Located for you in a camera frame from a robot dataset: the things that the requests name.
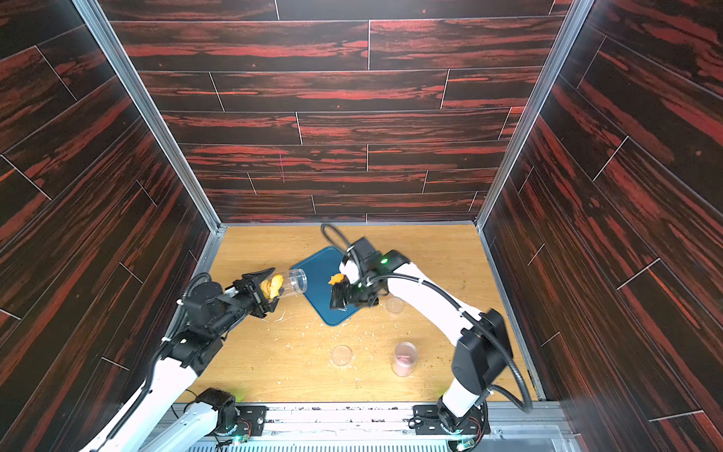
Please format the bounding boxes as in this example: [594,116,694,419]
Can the yellow fish shaped cookie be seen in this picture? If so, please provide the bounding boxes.
[329,273,346,286]

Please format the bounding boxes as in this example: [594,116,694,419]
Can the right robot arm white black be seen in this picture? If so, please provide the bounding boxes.
[329,250,533,433]

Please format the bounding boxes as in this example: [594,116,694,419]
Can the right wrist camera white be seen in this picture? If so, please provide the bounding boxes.
[339,255,363,284]

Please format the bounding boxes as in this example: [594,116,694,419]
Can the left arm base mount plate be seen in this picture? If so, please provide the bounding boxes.
[205,404,267,441]

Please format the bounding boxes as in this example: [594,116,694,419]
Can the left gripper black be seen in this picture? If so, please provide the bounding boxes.
[210,267,284,339]

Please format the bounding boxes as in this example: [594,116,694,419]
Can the aluminium front rail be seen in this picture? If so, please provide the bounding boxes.
[139,402,581,451]

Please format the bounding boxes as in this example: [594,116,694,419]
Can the teal plastic tray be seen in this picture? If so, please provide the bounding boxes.
[292,246,359,327]

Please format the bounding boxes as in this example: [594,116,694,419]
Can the clear jar with pink cookies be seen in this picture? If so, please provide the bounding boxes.
[392,342,419,378]

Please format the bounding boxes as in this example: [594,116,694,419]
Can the clear jar with yellow cookies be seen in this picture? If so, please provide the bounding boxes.
[274,269,308,299]

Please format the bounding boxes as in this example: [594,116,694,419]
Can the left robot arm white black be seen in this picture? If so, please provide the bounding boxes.
[83,267,288,451]

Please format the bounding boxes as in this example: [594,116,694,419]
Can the clear jar lid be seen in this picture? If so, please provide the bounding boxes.
[385,297,406,316]
[331,345,353,367]

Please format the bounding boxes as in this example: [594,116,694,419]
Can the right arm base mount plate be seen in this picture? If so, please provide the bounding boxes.
[408,403,491,436]

